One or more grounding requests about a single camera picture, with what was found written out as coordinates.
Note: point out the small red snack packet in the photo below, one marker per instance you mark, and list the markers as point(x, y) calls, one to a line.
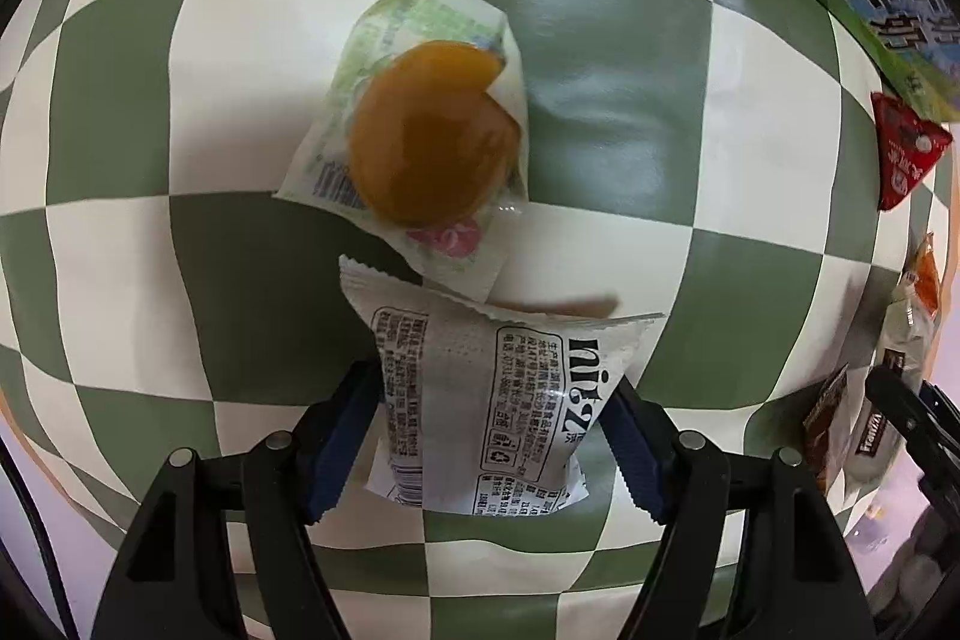
point(904, 156)

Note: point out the clear braised egg packet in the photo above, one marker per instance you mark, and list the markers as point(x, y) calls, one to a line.
point(427, 153)

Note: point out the green white checkered mat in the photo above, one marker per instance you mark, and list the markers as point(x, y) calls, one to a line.
point(247, 70)

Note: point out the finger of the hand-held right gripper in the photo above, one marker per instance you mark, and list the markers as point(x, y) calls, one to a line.
point(904, 411)

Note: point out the orange snack packet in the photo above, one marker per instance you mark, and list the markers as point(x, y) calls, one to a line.
point(928, 272)

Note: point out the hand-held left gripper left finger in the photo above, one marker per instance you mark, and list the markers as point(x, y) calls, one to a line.
point(337, 460)

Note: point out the brown snack packet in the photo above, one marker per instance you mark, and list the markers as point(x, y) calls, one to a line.
point(825, 421)

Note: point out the grey snack packet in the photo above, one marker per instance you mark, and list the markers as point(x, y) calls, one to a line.
point(480, 400)

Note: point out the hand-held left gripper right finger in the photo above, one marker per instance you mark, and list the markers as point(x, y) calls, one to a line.
point(637, 467)

